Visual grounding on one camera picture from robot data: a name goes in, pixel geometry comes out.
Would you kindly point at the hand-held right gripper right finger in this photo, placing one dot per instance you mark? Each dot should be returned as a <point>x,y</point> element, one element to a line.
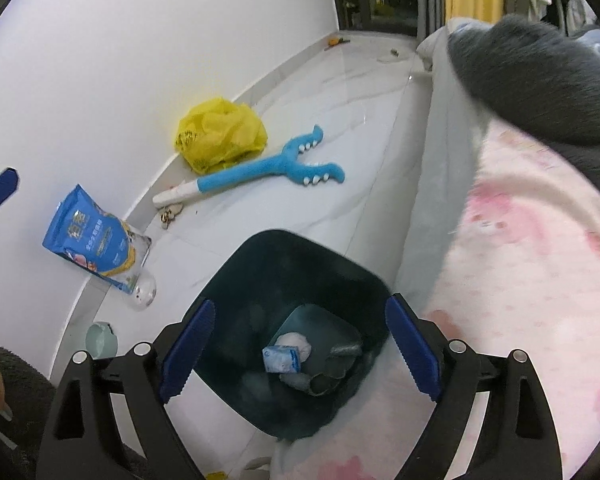
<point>412,347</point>

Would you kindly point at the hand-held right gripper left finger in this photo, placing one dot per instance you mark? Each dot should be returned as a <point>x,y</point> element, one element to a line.
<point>187,350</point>

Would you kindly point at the clear plastic wrap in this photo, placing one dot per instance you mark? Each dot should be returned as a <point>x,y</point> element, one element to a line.
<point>347,351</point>

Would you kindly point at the dark teal trash bin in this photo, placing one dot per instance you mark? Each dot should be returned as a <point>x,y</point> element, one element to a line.
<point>240,285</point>

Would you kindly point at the blue tissue packet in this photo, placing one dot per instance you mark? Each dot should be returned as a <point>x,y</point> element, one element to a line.
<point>282,360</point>

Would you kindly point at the white cloth ball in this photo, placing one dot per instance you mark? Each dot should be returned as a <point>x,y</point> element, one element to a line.
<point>295,341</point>

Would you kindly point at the clear plastic cup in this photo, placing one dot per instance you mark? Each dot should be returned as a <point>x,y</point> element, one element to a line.
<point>145,292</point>

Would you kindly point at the pale green bowl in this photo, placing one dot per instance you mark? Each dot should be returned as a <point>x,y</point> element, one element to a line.
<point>101,341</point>

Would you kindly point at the blue snack bag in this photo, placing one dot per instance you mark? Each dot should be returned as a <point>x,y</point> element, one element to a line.
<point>90,240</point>

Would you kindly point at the pink printed blanket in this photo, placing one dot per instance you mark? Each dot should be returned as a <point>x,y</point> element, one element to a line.
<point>530,285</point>

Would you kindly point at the bed mattress with grey sheet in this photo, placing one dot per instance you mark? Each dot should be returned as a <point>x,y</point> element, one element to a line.
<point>440,160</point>

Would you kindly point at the blue plush forked toy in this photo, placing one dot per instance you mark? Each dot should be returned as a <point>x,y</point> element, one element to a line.
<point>260,167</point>

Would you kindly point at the yellow plastic bag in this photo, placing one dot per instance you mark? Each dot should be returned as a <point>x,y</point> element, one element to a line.
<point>220,132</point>

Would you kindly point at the dark grey fleece blanket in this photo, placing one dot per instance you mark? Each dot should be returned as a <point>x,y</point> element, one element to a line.
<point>530,75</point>

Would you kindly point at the small orange floor item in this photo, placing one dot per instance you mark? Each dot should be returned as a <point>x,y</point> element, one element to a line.
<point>336,41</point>

